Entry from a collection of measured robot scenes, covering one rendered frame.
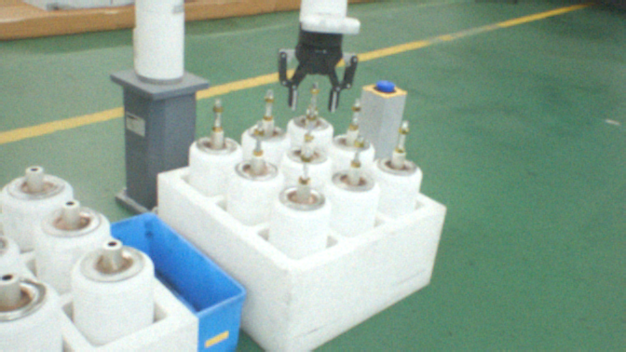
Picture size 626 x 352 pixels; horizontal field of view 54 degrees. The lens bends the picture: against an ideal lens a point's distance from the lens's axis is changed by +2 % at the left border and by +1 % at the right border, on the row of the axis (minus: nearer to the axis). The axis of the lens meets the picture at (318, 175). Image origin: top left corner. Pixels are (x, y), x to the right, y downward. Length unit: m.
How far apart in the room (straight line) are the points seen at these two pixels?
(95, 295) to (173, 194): 0.40
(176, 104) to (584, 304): 0.92
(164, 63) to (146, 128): 0.14
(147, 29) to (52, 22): 1.54
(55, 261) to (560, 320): 0.90
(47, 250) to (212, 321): 0.26
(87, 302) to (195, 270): 0.32
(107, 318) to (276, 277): 0.27
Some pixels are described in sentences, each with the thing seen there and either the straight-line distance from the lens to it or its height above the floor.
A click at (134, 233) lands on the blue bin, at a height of 0.09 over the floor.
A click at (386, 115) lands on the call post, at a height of 0.27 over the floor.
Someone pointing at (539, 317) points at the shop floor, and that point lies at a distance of 1.28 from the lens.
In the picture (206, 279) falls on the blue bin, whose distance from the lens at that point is 1.05.
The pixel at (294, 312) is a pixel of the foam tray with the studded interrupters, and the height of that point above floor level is 0.11.
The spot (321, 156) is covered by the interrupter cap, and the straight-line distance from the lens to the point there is 1.11.
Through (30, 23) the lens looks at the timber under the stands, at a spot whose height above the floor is 0.06.
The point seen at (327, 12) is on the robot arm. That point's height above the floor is 0.52.
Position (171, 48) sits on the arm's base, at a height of 0.37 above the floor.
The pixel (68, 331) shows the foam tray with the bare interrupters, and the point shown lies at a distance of 0.82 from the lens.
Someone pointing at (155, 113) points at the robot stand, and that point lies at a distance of 1.27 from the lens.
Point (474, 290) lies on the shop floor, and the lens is 1.29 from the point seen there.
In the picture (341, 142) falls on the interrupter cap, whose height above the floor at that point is 0.25.
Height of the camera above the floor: 0.71
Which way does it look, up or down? 26 degrees down
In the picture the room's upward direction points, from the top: 7 degrees clockwise
